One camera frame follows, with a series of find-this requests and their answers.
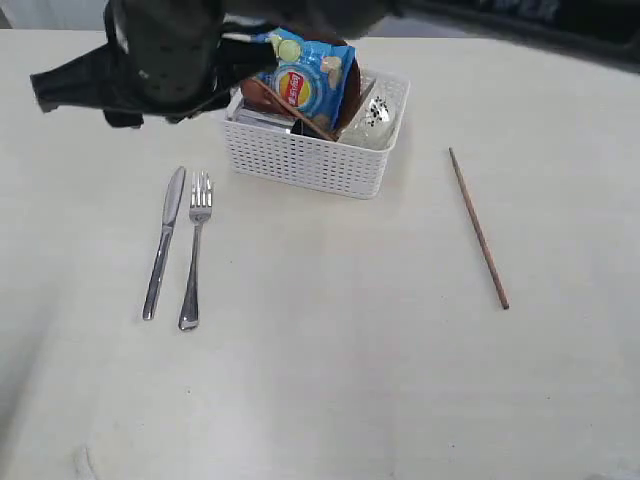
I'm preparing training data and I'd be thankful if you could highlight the brown wooden plate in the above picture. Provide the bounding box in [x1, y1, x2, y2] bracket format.
[241, 30, 361, 134]

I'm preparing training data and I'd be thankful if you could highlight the grey speckled ceramic bowl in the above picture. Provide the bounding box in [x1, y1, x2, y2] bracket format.
[338, 81, 397, 150]

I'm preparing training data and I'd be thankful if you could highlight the white perforated plastic basket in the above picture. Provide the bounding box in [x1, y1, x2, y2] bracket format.
[220, 69, 410, 199]

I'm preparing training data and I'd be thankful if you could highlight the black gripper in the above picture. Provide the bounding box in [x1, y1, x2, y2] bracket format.
[30, 1, 277, 128]

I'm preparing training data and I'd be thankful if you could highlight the silver metal fork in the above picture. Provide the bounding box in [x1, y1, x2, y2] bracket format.
[178, 170, 213, 331]

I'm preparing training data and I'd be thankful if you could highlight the blue Lays chips bag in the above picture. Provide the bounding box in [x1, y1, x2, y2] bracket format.
[252, 28, 355, 129]

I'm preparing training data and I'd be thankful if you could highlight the silver metal table knife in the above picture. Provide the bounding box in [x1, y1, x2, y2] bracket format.
[142, 166, 186, 321]

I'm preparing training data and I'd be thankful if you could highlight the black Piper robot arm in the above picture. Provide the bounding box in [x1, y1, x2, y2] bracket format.
[30, 1, 639, 128]

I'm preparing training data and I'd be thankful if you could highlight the brown wooden chopstick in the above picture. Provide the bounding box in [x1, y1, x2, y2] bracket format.
[250, 78, 337, 142]
[448, 147, 510, 310]

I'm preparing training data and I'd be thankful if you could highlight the silver foil packet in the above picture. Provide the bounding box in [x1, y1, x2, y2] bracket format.
[229, 100, 295, 133]

